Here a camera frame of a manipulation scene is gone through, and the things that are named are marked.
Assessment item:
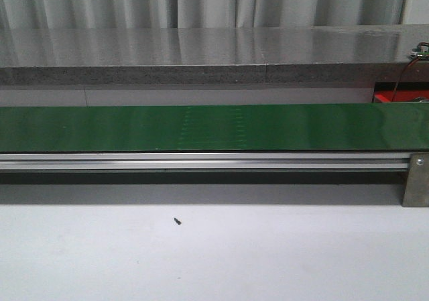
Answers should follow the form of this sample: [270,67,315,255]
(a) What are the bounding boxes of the grey curtain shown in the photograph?
[1,0,428,29]

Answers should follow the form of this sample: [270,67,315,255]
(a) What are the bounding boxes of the green conveyor belt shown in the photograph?
[1,103,428,152]

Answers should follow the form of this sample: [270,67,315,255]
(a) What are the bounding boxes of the steel conveyor end bracket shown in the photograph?
[402,153,429,207]

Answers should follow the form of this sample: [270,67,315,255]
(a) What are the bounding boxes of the grey stone counter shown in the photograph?
[1,25,428,85]

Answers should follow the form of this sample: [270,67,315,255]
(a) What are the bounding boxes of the red black wire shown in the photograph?
[391,42,429,103]

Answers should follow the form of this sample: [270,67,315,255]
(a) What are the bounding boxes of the small green circuit board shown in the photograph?
[410,45,429,60]

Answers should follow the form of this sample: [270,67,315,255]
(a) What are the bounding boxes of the aluminium conveyor frame rail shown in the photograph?
[1,152,411,171]

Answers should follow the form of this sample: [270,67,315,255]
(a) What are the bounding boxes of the red plastic tray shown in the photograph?
[373,82,428,103]

